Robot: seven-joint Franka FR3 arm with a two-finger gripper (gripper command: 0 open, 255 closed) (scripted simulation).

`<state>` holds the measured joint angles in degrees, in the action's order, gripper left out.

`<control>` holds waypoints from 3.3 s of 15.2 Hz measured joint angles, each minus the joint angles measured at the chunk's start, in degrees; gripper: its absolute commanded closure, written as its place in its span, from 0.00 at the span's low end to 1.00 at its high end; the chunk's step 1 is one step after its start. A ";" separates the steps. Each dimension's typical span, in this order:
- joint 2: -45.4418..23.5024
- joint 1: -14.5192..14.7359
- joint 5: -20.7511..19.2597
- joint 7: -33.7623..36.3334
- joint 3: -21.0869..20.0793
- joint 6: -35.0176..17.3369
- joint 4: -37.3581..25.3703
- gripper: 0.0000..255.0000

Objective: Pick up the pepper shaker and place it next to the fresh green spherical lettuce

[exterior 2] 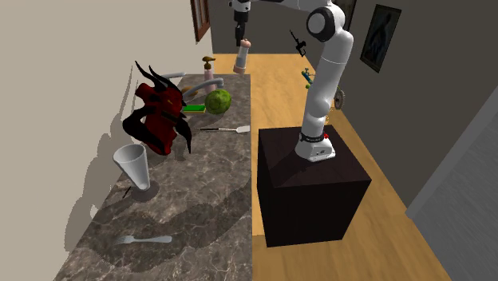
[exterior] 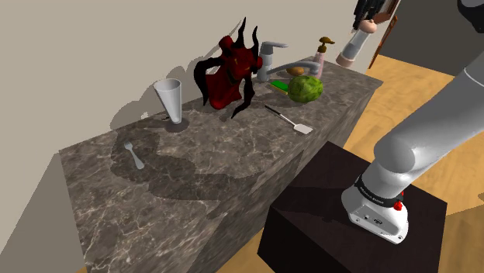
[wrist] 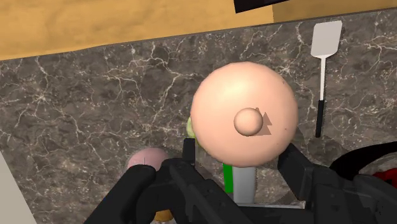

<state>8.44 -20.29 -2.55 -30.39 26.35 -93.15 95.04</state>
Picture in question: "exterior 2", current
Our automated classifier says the pink and white pepper mill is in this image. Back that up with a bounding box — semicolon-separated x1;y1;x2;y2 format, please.
232;38;252;75

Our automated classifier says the brown framed window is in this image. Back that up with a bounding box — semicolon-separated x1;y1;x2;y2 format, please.
190;0;211;43

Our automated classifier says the black angular tool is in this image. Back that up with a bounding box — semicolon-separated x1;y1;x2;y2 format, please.
289;30;307;57

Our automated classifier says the pink soap dispenser brown pump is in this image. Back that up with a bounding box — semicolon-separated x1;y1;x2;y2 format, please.
201;56;217;93

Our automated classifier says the grey faucet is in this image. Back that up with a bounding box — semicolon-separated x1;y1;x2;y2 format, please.
161;71;225;101

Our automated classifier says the green round melon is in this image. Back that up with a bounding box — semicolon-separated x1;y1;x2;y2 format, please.
204;89;233;116

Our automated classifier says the colourful toy bicycle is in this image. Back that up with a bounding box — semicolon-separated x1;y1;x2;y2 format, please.
301;67;346;126

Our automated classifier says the red horned demon bust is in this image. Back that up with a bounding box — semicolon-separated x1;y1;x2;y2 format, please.
122;60;193;156

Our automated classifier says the white cone-shaped glass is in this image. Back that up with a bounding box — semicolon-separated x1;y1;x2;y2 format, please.
113;143;160;203

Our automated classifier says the dark robot stand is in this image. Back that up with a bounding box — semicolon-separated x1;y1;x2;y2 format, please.
256;124;373;248

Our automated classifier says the silver fork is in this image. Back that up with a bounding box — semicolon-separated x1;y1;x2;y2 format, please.
113;235;173;246

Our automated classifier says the dark framed wall picture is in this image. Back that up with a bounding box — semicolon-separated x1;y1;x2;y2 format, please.
359;4;402;74
335;0;358;32

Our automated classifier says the black-handled silver spatula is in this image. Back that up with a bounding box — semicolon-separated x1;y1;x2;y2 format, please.
199;125;251;134

